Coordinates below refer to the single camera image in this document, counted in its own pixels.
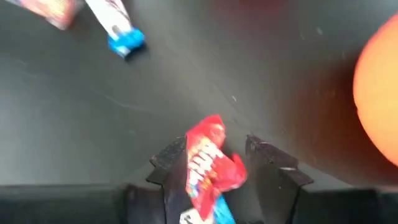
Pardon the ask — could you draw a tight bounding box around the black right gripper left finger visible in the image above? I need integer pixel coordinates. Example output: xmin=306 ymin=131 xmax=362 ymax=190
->
xmin=0 ymin=135 xmax=190 ymax=224

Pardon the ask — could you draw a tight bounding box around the red Skittles packet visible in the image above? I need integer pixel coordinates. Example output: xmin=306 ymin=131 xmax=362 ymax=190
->
xmin=185 ymin=114 xmax=249 ymax=222
xmin=6 ymin=0 xmax=83 ymax=31

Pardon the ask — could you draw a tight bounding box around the orange pumpkin face bucket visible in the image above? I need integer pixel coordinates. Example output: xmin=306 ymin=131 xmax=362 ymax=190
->
xmin=353 ymin=12 xmax=398 ymax=167

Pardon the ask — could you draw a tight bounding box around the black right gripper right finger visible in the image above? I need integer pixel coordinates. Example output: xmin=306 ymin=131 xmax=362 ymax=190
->
xmin=244 ymin=134 xmax=398 ymax=224

